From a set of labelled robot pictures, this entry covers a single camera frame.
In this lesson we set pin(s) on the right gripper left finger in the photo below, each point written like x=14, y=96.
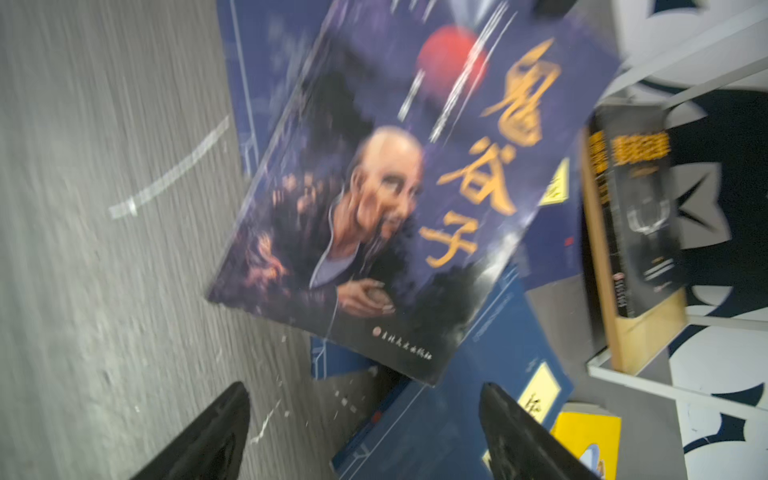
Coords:
x=212, y=446

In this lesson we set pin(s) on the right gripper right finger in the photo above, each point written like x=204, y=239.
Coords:
x=520, y=447

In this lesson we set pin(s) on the purple book with old man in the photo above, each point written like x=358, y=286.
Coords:
x=406, y=168

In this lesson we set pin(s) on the yellow book under blue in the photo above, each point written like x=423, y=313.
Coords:
x=592, y=435

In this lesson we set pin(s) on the black book lying in shelf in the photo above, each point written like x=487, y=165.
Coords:
x=630, y=156

